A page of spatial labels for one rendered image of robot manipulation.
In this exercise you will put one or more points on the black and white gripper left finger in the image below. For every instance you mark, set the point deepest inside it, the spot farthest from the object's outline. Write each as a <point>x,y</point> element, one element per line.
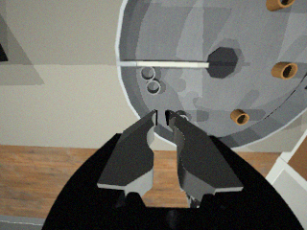
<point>125,163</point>

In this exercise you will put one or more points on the grey metal bushing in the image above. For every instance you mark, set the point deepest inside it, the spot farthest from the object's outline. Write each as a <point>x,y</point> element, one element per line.
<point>145,78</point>
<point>182,113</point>
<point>153,92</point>

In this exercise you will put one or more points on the bronze bushing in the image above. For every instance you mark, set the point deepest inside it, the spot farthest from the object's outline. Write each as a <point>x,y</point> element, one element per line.
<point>289,72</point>
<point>275,5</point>
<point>237,113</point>

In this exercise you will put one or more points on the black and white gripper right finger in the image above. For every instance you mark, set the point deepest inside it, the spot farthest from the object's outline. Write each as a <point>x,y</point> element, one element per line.
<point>208,166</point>

